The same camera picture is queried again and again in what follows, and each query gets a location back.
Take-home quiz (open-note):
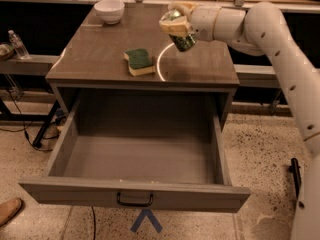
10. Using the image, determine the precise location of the brown shoe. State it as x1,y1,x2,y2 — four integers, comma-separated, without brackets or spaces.
0,198,23,227

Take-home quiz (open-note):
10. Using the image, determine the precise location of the black floor cable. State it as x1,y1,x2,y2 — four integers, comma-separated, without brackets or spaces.
0,83,61,153

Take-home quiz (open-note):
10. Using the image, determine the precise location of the grey right side shelf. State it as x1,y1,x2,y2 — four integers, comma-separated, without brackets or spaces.
234,64,280,88

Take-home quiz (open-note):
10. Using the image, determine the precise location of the grey cabinet with glossy top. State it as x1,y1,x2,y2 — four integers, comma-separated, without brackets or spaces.
46,4,239,122

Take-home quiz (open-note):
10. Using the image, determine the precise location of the grey open top drawer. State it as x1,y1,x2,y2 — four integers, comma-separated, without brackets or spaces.
19,90,250,213

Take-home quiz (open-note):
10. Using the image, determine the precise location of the black metal stand leg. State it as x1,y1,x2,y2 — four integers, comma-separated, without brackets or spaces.
289,158,301,196

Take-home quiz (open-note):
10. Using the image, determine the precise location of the grey shelf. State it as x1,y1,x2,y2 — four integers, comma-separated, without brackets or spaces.
0,55,59,76
234,64,280,88

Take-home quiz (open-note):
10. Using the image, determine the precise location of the small bowl on left shelf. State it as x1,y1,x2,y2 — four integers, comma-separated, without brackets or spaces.
0,43,14,61

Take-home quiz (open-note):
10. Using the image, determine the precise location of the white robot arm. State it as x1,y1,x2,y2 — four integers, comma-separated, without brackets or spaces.
159,2,320,240

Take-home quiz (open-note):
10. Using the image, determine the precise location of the clear plastic water bottle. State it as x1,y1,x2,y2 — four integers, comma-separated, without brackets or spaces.
8,30,30,59

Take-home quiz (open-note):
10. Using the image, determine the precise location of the grey left side shelf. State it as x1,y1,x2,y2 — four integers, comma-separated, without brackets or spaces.
0,55,59,76

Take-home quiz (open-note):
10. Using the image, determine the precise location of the black drawer handle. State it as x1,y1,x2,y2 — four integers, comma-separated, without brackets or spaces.
116,192,153,208

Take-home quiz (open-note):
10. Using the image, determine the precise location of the crushed green soda can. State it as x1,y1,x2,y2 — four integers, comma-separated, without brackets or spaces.
162,9,196,52

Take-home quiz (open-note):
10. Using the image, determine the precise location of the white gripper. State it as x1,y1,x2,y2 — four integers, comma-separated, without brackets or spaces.
159,1,221,42

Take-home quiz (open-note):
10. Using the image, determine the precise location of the green and yellow sponge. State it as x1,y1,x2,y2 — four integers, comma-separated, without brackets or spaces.
124,48,155,77

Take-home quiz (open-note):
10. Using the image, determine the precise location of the white ceramic bowl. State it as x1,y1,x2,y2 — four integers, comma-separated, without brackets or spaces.
94,0,125,24

